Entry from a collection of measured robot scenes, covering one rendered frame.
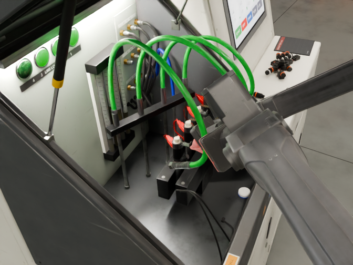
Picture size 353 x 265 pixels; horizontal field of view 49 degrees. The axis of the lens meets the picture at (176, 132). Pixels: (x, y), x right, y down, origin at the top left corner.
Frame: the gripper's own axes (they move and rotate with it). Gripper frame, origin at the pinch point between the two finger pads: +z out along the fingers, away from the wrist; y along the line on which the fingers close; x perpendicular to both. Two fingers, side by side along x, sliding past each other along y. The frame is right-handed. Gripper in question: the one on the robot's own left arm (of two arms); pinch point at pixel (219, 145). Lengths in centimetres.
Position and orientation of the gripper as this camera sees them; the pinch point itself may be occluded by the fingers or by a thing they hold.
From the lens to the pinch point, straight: 74.0
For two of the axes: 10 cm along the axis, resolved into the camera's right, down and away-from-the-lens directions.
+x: 5.3, 8.5, 0.0
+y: -8.2, 5.2, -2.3
